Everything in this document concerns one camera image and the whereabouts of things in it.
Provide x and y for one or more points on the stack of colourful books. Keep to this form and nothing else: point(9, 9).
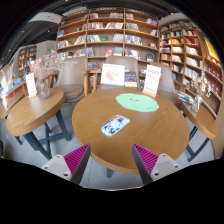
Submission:
point(185, 98)

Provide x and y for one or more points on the white hanging ceiling panel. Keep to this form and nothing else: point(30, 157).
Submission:
point(45, 17)

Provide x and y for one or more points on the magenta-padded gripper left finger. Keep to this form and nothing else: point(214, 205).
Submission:
point(76, 159)

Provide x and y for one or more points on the distant wooden bookshelf unit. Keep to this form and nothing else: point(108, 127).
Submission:
point(27, 58)

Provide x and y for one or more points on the transparent computer mouse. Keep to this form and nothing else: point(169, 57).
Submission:
point(115, 125)

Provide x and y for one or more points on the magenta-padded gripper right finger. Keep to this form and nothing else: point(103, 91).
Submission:
point(146, 159)

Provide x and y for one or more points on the round wooden side table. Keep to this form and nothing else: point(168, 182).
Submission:
point(33, 111)
point(201, 121)

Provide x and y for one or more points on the white framed floral picture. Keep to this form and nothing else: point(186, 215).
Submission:
point(112, 74)

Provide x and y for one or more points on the angled wooden bookshelf unit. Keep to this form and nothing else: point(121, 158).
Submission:
point(188, 50)

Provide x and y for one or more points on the glass vase with dried flowers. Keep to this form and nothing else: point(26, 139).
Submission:
point(196, 101)

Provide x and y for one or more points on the white sign on wooden stand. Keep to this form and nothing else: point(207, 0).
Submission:
point(152, 79)

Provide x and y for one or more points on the small white table sign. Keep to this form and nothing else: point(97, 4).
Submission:
point(31, 85)

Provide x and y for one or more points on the green blob-shaped mouse pad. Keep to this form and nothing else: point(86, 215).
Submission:
point(137, 102)

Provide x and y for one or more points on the wide wooden bookshelf unit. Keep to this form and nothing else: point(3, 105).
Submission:
point(106, 36)

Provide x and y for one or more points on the dark-covered book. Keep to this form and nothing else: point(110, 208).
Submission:
point(130, 79)

